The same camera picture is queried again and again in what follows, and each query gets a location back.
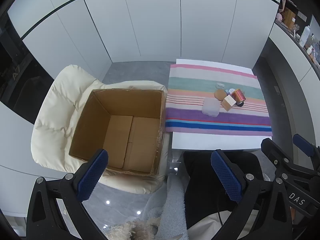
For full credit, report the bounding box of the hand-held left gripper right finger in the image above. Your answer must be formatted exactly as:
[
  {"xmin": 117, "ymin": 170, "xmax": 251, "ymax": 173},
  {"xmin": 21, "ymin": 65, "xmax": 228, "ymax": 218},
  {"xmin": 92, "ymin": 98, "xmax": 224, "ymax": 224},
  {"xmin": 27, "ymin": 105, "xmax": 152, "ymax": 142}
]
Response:
[{"xmin": 210, "ymin": 149, "xmax": 293, "ymax": 240}]

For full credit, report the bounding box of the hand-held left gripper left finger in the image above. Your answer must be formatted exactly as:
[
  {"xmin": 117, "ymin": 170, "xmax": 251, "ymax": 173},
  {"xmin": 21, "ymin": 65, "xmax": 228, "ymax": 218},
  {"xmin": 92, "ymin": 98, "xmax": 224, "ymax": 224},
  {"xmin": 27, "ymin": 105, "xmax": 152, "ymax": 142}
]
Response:
[{"xmin": 26, "ymin": 149, "xmax": 109, "ymax": 240}]

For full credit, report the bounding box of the white built-in wardrobe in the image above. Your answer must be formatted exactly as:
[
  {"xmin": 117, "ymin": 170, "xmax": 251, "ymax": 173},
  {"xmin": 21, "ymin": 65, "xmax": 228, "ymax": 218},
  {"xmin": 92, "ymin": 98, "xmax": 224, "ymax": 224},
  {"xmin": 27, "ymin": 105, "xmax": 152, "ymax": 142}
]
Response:
[{"xmin": 7, "ymin": 0, "xmax": 283, "ymax": 64}]

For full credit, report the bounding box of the tall white bottle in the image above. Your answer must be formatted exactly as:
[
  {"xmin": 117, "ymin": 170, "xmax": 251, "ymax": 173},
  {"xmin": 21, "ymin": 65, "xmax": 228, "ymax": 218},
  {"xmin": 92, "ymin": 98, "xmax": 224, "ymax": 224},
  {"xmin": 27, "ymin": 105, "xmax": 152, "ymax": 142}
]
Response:
[{"xmin": 299, "ymin": 26, "xmax": 311, "ymax": 47}]

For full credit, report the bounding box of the black cable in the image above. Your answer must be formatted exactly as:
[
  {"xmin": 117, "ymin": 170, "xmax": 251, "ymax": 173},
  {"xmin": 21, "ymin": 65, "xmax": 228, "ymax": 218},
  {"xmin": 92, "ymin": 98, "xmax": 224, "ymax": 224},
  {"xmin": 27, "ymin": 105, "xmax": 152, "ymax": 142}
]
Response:
[{"xmin": 216, "ymin": 204, "xmax": 226, "ymax": 228}]

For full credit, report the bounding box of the white counter with dark top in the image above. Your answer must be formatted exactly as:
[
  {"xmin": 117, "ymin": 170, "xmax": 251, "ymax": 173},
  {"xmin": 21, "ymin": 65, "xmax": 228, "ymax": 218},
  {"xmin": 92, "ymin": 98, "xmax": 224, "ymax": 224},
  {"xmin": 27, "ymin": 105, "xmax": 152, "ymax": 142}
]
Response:
[{"xmin": 252, "ymin": 21, "xmax": 320, "ymax": 160}]

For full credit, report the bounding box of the small printed cardboard box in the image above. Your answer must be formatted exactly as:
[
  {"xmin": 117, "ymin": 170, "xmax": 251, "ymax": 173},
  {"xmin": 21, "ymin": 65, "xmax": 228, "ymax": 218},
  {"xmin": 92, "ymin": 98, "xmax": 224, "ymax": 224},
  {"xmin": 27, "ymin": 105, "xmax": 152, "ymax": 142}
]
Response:
[{"xmin": 284, "ymin": 7, "xmax": 297, "ymax": 28}]

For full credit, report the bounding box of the beige cube box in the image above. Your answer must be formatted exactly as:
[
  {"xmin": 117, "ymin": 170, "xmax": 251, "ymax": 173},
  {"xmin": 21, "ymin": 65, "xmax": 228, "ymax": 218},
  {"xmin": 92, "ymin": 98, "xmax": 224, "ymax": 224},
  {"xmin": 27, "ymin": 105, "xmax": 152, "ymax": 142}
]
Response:
[{"xmin": 221, "ymin": 95, "xmax": 237, "ymax": 112}]

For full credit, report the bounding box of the striped pastel cloth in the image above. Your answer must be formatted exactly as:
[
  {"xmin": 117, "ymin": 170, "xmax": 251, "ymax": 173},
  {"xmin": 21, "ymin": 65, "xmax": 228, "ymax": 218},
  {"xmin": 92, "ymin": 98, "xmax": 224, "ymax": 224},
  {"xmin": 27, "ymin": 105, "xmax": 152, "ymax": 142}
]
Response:
[{"xmin": 165, "ymin": 64, "xmax": 273, "ymax": 137}]

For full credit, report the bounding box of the dark open shelf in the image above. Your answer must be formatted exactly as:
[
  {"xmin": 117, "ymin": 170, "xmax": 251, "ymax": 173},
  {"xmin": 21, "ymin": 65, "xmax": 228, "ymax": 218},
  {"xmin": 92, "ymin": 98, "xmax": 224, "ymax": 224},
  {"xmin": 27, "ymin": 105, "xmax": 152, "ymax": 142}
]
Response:
[{"xmin": 277, "ymin": 0, "xmax": 320, "ymax": 30}]

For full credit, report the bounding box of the fluffy light blue robe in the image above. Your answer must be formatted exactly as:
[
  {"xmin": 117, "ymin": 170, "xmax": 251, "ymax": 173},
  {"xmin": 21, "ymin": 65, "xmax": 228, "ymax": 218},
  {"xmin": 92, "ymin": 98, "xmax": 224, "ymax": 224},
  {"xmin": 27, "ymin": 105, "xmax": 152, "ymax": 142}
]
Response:
[{"xmin": 105, "ymin": 172, "xmax": 187, "ymax": 240}]

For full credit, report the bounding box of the black glass panel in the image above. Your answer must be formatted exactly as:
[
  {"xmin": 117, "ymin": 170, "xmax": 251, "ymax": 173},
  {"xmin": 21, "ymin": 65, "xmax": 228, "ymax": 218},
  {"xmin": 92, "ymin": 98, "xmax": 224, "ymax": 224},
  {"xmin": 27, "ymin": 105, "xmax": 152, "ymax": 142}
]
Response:
[{"xmin": 0, "ymin": 12, "xmax": 55, "ymax": 125}]

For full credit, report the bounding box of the brown cardboard box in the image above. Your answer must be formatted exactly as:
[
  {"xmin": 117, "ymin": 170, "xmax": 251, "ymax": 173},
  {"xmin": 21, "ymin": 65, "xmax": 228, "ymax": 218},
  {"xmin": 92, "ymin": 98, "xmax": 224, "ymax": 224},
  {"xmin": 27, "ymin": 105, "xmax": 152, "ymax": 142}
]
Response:
[{"xmin": 69, "ymin": 88, "xmax": 167, "ymax": 176}]

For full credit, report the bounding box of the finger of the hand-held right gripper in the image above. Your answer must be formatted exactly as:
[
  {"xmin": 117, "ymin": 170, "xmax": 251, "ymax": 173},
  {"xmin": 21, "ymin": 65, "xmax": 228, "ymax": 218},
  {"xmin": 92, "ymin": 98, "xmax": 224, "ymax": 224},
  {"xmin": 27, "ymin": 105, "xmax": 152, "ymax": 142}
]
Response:
[
  {"xmin": 293, "ymin": 133, "xmax": 320, "ymax": 157},
  {"xmin": 261, "ymin": 138, "xmax": 320, "ymax": 181}
]

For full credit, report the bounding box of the translucent plastic case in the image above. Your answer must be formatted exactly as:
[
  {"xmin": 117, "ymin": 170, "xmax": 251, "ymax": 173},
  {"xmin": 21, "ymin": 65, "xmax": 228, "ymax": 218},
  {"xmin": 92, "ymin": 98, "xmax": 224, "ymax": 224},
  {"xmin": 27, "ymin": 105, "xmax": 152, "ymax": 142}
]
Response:
[{"xmin": 202, "ymin": 98, "xmax": 220, "ymax": 117}]

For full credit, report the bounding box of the red metal can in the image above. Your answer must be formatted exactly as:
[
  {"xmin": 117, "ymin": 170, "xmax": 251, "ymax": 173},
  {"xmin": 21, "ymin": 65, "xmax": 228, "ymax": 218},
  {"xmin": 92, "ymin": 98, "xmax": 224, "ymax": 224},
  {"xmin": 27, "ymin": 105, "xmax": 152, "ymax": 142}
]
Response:
[{"xmin": 230, "ymin": 89, "xmax": 247, "ymax": 103}]

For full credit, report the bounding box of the clear plastic organizer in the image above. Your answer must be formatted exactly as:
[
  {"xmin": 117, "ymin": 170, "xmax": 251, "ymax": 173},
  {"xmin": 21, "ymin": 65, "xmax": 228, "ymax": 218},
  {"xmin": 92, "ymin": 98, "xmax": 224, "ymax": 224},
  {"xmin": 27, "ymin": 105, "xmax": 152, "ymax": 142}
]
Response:
[{"xmin": 310, "ymin": 34, "xmax": 320, "ymax": 55}]

